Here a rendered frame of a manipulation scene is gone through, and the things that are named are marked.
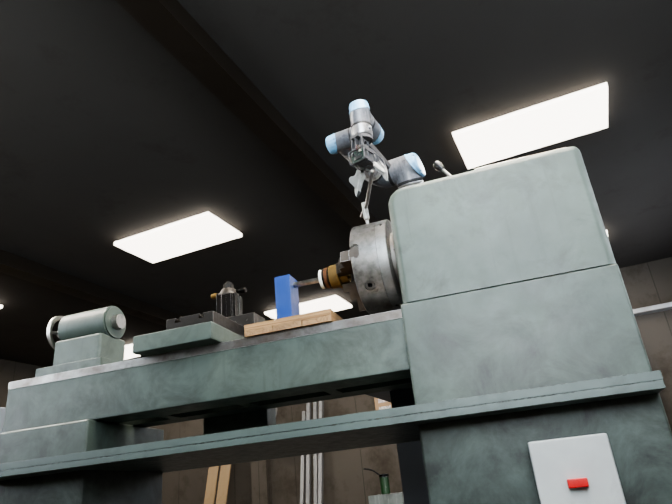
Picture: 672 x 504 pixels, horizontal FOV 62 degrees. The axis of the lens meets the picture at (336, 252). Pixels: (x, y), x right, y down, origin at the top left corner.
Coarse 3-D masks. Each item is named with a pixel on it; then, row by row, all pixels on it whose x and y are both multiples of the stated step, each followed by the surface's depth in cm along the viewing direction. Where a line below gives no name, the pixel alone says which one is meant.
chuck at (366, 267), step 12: (360, 228) 190; (372, 228) 187; (360, 240) 185; (372, 240) 183; (360, 252) 182; (372, 252) 181; (360, 264) 181; (372, 264) 180; (360, 276) 181; (372, 276) 180; (360, 288) 182; (384, 288) 181; (372, 300) 184; (384, 300) 184; (372, 312) 190
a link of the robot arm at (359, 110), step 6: (354, 102) 204; (360, 102) 203; (366, 102) 204; (354, 108) 203; (360, 108) 202; (366, 108) 203; (354, 114) 202; (360, 114) 201; (366, 114) 202; (354, 120) 201; (360, 120) 200; (366, 120) 200; (372, 120) 206
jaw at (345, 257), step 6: (354, 246) 185; (342, 252) 187; (348, 252) 186; (354, 252) 184; (342, 258) 186; (348, 258) 185; (336, 264) 194; (342, 264) 187; (348, 264) 188; (336, 270) 194; (342, 270) 191; (348, 270) 192
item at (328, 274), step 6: (324, 270) 198; (330, 270) 197; (324, 276) 197; (330, 276) 196; (336, 276) 195; (342, 276) 196; (348, 276) 201; (324, 282) 197; (330, 282) 196; (336, 282) 196; (342, 282) 197; (348, 282) 198
